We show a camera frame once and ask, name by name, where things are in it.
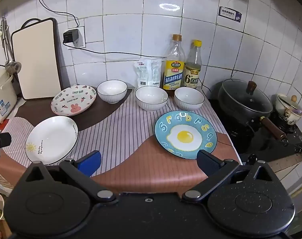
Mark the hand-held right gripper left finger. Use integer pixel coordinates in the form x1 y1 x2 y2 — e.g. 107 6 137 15
24 150 116 205

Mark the wall sticker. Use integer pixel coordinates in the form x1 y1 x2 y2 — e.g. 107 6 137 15
218 6 242 23

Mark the striped brown table mat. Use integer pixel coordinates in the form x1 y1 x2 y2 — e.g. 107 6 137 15
0 86 241 195

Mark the black power adapter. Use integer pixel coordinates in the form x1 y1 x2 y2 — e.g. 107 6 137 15
63 29 79 44

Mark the white cutting board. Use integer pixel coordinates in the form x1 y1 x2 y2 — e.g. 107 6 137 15
11 18 63 101

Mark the black adapter cable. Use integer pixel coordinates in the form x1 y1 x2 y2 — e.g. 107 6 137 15
36 0 80 30

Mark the cream carrot print plate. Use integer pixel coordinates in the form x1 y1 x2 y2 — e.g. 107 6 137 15
57 97 97 117
51 85 96 116

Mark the steel ladle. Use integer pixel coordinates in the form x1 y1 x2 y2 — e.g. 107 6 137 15
0 17 22 75

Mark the clear vinegar bottle yellow cap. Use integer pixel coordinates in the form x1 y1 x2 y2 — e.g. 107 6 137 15
184 39 202 89

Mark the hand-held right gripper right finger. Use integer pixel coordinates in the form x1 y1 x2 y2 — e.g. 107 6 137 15
182 149 273 203

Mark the white seasoning bag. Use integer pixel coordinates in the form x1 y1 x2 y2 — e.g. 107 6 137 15
134 57 165 88

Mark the yellow label cooking wine bottle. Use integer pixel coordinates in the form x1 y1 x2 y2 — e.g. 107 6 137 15
163 34 186 91

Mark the white sun print plate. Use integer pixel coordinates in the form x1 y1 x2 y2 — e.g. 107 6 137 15
25 116 79 165

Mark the black wall cable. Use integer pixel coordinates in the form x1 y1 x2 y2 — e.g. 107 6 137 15
65 42 171 59

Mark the white wall socket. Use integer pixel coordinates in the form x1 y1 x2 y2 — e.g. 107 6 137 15
67 25 86 49

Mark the white rice cooker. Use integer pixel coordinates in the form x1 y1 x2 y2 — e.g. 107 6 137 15
0 65 18 127

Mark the small ceramic pot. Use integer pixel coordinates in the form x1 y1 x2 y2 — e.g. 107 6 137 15
275 94 302 125

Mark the glass wok lid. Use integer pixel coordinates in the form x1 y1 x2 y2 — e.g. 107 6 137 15
221 79 273 114

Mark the white ribbed bowl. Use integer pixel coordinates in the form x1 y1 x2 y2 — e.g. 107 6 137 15
97 80 128 104
174 87 205 111
135 86 169 112

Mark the black wok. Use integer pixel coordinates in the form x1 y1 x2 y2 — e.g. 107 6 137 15
217 79 288 142

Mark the blue fried egg plate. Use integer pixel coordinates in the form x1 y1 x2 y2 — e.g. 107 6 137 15
154 111 217 160

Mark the black gas stove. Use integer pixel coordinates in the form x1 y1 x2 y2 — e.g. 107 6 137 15
207 97 302 162

